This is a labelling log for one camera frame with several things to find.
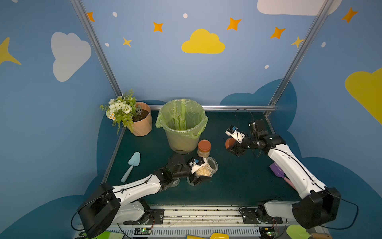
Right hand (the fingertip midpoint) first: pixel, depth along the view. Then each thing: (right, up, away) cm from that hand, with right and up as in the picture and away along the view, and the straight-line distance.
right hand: (235, 141), depth 82 cm
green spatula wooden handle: (+26, -43, -11) cm, 51 cm away
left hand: (-15, -13, -7) cm, 22 cm away
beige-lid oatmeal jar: (-33, -23, 0) cm, 41 cm away
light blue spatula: (-61, -14, +12) cm, 64 cm away
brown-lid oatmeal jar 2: (-16, -12, -12) cm, 24 cm away
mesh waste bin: (-30, -3, +10) cm, 32 cm away
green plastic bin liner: (-29, +15, +17) cm, 37 cm away
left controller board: (-48, -43, -11) cm, 65 cm away
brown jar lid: (-4, -1, -4) cm, 5 cm away
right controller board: (+13, -44, -10) cm, 47 cm away
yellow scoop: (-14, -44, -13) cm, 48 cm away
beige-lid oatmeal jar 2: (-25, -19, -12) cm, 34 cm away
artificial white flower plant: (-64, +17, +1) cm, 66 cm away
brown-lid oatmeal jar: (-17, -5, +7) cm, 19 cm away
